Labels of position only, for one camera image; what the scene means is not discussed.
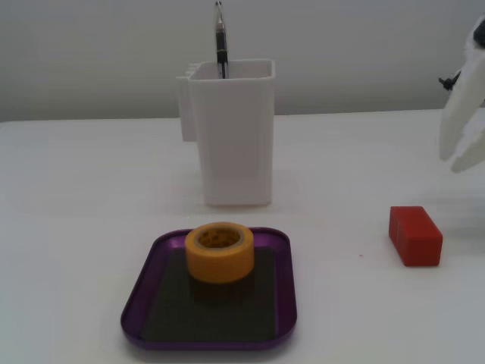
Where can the black ballpoint pen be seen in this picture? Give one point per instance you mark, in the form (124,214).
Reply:
(221,41)

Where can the yellow tape roll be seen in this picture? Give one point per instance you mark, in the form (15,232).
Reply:
(221,261)

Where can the purple metal tray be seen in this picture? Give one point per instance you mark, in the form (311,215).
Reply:
(282,273)

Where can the white plastic box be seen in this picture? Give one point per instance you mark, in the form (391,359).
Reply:
(235,144)

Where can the red cube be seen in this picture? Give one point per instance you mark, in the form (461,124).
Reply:
(417,239)

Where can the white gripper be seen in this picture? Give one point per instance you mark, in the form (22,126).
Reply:
(465,114)

